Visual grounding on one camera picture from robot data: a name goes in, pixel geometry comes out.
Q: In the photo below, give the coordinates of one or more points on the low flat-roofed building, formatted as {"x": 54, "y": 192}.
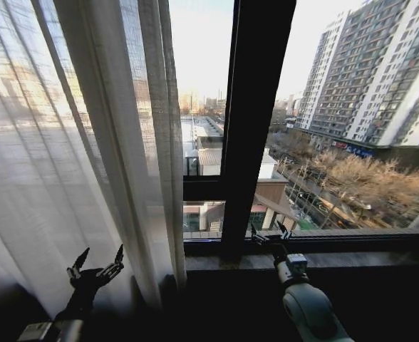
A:
{"x": 209, "y": 156}

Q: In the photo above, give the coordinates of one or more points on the blue shop sign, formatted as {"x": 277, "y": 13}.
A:
{"x": 353, "y": 149}

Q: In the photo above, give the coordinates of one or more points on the tall grey apartment building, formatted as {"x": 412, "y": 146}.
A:
{"x": 366, "y": 78}

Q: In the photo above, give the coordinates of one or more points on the bare brown trees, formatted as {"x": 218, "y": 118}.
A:
{"x": 370, "y": 181}

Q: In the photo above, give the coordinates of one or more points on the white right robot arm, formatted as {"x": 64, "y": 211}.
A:
{"x": 305, "y": 310}

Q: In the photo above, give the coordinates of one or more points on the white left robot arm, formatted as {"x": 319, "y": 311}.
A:
{"x": 67, "y": 329}

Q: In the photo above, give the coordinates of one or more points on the grey stone window sill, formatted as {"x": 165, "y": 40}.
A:
{"x": 337, "y": 259}

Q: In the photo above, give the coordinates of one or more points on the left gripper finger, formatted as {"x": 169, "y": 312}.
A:
{"x": 114, "y": 266}
{"x": 77, "y": 268}

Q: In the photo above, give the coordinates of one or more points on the black window frame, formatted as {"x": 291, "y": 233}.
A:
{"x": 252, "y": 107}

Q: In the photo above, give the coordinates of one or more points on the white sheer curtain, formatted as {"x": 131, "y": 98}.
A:
{"x": 52, "y": 160}

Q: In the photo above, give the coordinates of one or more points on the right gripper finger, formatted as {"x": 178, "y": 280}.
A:
{"x": 257, "y": 236}
{"x": 285, "y": 233}

